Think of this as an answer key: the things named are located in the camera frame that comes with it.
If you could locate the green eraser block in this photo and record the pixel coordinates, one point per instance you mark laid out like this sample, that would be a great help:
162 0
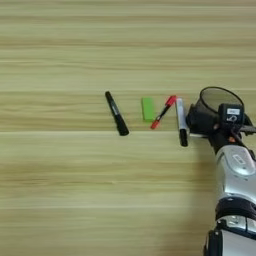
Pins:
148 110

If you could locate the black mesh pen cup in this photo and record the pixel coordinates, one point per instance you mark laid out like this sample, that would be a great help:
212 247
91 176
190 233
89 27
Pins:
216 96

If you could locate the red marker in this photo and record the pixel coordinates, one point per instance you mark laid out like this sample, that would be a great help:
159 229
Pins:
170 101

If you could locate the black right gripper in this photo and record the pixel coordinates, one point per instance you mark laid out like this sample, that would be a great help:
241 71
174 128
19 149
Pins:
221 136

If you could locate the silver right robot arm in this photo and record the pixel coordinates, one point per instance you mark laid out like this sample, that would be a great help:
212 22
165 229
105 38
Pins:
236 173

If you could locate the white marker black cap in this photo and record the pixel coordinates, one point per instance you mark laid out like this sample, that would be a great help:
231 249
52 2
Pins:
180 115

